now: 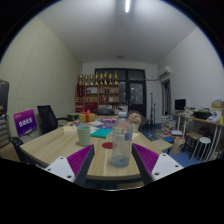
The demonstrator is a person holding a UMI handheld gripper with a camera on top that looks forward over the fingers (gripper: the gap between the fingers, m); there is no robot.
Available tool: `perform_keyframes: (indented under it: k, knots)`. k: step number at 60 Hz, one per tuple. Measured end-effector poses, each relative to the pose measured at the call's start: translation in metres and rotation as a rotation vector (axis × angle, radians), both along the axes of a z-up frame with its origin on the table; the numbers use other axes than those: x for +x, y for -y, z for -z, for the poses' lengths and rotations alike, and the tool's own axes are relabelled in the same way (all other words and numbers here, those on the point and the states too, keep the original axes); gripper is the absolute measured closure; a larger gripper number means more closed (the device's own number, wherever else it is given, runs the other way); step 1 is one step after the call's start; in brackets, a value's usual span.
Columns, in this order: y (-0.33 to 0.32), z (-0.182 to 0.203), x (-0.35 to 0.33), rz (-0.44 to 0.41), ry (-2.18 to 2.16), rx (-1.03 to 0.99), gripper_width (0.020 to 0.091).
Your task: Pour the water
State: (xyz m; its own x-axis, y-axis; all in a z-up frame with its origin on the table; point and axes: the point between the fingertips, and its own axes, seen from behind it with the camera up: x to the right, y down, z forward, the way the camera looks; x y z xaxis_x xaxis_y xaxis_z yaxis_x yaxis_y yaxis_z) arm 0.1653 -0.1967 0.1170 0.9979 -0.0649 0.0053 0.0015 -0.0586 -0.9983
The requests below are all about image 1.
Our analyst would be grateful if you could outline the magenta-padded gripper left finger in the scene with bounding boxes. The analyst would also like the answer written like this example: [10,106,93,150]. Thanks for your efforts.
[44,144,96,188]

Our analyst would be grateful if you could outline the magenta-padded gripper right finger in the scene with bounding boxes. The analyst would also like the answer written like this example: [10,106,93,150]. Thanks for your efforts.
[131,143,185,187]

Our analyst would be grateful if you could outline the clear plastic water bottle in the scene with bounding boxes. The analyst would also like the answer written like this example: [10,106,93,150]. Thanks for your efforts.
[110,111,134,168]

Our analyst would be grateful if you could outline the pale green cup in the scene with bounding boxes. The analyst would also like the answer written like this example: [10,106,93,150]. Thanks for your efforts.
[76,125,92,148]

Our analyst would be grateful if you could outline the flat round red coaster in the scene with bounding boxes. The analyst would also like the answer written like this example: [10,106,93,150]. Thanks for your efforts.
[101,141,114,150]

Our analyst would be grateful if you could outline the beige flat box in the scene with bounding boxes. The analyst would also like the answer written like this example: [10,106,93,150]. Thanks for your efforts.
[62,124,79,135]

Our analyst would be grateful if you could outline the brown paper bag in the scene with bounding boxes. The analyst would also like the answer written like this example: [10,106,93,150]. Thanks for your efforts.
[170,137,186,156]

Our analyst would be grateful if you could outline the teal book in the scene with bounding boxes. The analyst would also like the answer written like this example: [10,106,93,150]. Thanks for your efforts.
[90,128,113,139]

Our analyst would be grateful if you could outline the grey padded chair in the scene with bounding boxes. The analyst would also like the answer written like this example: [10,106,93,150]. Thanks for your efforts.
[126,109,148,128]

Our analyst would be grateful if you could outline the pink flowers in white pot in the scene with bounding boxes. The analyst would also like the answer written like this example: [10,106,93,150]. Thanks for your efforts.
[127,112,143,133]

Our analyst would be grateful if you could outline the yellow gift box red ribbon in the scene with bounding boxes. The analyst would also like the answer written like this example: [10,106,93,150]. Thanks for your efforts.
[79,109,97,124]

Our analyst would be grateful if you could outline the black office chair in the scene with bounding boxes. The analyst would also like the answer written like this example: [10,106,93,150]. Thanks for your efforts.
[36,104,69,135]

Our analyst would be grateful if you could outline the white round stool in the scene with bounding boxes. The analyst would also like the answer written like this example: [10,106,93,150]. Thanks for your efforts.
[193,136,212,163]

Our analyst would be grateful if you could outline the black computer monitor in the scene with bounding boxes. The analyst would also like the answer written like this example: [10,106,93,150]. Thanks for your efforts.
[174,98,187,112]

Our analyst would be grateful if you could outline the black bag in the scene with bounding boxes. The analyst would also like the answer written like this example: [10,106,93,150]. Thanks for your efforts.
[9,136,38,166]

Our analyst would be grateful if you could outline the wooden shelf unit with trophies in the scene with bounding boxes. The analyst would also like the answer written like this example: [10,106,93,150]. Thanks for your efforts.
[74,70,120,114]

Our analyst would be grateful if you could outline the purple sign board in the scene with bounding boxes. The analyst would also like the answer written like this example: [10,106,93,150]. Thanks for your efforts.
[13,108,38,138]

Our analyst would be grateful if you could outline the black framed glass door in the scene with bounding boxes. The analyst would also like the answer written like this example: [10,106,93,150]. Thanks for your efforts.
[94,68,148,118]

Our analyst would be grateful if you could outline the white side desk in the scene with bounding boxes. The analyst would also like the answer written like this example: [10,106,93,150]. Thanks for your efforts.
[173,112,224,158]

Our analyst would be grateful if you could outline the silver ribbed suitcase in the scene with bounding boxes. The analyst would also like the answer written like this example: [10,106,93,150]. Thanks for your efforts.
[0,113,11,149]

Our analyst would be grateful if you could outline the white wall air conditioner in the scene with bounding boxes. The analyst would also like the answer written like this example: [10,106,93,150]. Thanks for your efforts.
[157,65,172,78]

